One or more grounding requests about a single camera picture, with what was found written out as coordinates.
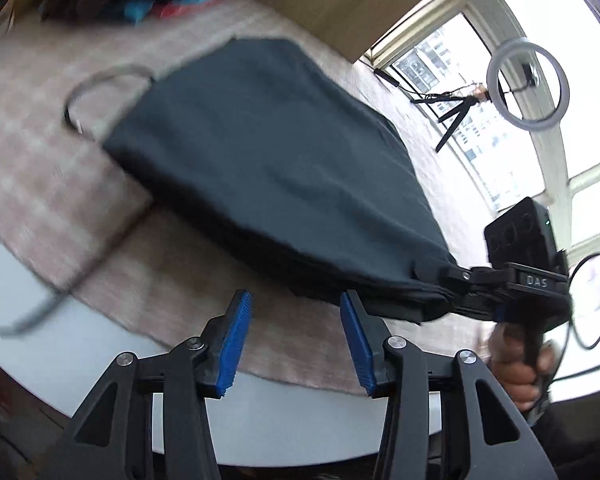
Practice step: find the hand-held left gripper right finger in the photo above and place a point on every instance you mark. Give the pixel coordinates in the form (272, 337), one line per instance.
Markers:
(357, 340)

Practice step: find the black tripod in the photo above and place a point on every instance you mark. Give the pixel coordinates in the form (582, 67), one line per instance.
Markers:
(452, 122)

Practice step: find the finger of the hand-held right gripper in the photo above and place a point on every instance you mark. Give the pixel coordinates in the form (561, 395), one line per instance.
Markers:
(480, 307)
(462, 276)

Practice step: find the black pants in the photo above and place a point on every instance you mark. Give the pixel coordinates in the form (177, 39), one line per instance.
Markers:
(280, 160)

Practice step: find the person's right hand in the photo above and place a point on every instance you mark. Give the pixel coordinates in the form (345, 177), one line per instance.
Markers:
(522, 382)

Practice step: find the pink plaid bedsheet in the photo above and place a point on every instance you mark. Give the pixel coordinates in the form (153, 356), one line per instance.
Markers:
(55, 170)

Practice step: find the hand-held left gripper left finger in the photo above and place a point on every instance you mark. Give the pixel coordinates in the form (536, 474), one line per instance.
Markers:
(235, 340)

